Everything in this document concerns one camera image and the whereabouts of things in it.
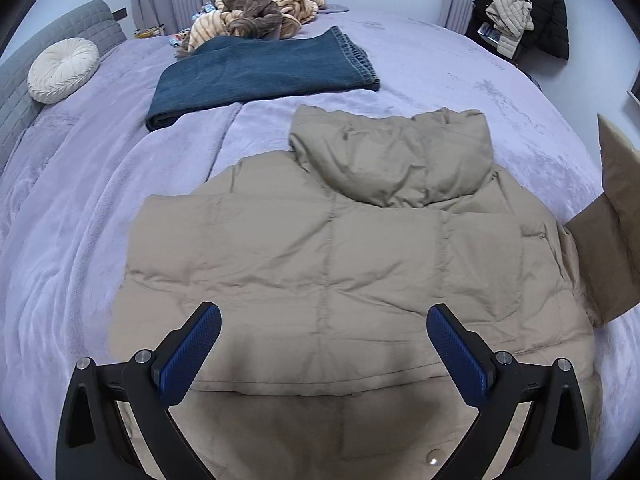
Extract folded blue jeans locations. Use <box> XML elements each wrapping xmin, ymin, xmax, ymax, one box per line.
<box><xmin>146</xmin><ymin>26</ymin><xmax>381</xmax><ymax>132</ymax></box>

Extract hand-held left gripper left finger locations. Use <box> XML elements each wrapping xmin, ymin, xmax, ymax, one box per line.
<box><xmin>55</xmin><ymin>301</ymin><xmax>222</xmax><ymax>480</ymax></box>

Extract grey quilted headboard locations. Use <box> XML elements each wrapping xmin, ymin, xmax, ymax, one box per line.
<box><xmin>0</xmin><ymin>0</ymin><xmax>127</xmax><ymax>171</ymax></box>

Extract round white pillow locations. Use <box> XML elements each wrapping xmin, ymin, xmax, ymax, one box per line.
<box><xmin>27</xmin><ymin>38</ymin><xmax>101</xmax><ymax>105</ymax></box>

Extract brown and cream clothes pile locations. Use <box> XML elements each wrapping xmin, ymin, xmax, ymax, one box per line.
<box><xmin>175</xmin><ymin>0</ymin><xmax>326</xmax><ymax>58</ymax></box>

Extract beige puffer jacket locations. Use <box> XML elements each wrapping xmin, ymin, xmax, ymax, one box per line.
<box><xmin>107</xmin><ymin>105</ymin><xmax>603</xmax><ymax>480</ymax></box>

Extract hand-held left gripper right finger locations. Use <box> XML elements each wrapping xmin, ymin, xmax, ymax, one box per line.
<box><xmin>426</xmin><ymin>302</ymin><xmax>592</xmax><ymax>480</ymax></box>

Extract lavender fleece bed blanket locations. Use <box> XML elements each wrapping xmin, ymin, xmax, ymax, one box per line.
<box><xmin>0</xmin><ymin>9</ymin><xmax>640</xmax><ymax>480</ymax></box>

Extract brown cardboard box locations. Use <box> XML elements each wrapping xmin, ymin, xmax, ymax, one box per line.
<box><xmin>565</xmin><ymin>114</ymin><xmax>640</xmax><ymax>328</ymax></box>

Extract beige hanging jacket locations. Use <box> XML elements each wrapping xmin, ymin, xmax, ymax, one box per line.
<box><xmin>486</xmin><ymin>0</ymin><xmax>535</xmax><ymax>58</ymax></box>

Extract black hanging coat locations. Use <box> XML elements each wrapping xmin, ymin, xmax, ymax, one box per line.
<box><xmin>465</xmin><ymin>0</ymin><xmax>571</xmax><ymax>61</ymax></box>

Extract brown plush cloth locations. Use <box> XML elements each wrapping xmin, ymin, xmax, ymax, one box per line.
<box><xmin>219</xmin><ymin>0</ymin><xmax>284</xmax><ymax>40</ymax></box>

